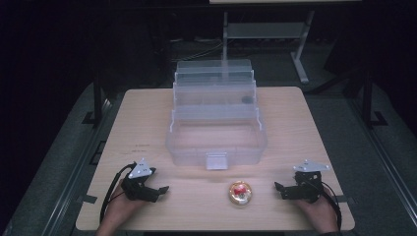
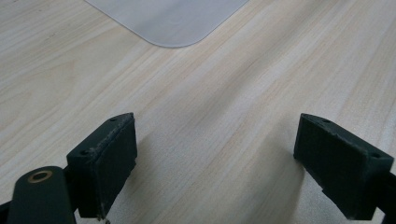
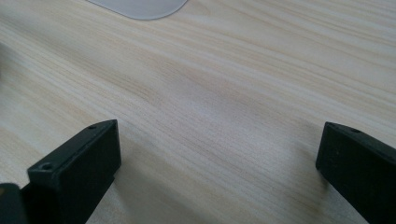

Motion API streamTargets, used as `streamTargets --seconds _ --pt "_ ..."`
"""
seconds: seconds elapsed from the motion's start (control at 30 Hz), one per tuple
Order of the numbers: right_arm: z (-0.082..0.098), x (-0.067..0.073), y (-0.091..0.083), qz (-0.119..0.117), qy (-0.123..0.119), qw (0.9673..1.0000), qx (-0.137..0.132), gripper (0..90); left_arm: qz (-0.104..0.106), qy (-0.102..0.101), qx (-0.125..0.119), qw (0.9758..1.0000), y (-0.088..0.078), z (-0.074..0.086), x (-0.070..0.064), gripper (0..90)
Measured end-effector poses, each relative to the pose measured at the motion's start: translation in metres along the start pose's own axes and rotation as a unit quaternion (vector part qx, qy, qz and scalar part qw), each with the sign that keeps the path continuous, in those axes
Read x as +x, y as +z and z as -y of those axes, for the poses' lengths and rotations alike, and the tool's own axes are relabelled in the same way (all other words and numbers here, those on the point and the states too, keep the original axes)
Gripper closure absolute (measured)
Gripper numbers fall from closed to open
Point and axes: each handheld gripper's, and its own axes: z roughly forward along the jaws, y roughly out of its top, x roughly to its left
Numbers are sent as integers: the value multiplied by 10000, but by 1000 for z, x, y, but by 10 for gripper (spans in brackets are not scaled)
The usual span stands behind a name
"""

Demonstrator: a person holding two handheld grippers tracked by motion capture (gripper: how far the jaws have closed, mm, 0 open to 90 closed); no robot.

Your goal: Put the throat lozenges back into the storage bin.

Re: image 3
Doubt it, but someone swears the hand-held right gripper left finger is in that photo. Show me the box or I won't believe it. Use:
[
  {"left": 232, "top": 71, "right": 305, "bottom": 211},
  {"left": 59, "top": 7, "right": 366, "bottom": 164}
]
[{"left": 20, "top": 119, "right": 122, "bottom": 224}]

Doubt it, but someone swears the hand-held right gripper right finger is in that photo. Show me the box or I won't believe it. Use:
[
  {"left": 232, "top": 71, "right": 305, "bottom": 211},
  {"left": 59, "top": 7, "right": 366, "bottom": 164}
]
[{"left": 315, "top": 121, "right": 396, "bottom": 224}]

